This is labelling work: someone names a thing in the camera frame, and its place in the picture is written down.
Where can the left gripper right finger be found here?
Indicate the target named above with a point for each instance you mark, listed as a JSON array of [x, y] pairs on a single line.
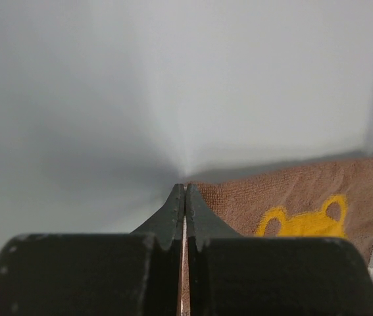
[[230, 274]]

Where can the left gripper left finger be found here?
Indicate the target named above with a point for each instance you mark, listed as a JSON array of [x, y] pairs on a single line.
[[97, 274]]

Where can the yellow patterned towel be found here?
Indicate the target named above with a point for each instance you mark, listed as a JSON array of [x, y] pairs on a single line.
[[327, 199]]

